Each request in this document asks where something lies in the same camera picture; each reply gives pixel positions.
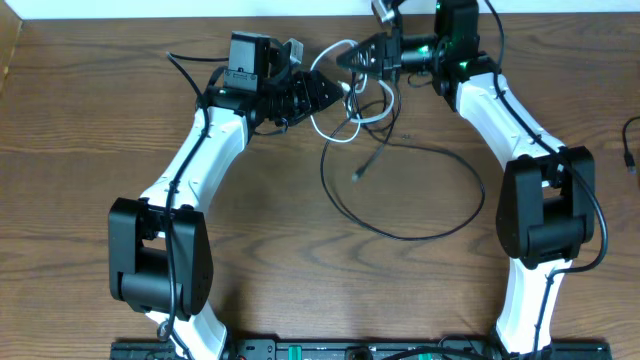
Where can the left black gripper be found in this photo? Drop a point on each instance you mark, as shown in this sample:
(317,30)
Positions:
(313,97)

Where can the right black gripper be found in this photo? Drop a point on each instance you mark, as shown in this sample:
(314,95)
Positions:
(388,55)

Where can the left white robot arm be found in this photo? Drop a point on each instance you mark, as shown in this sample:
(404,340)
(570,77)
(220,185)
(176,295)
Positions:
(160,260)

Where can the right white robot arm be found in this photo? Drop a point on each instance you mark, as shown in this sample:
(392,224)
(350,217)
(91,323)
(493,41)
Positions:
(545,211)

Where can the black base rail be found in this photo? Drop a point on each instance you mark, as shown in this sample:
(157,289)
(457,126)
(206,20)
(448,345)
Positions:
(450,347)

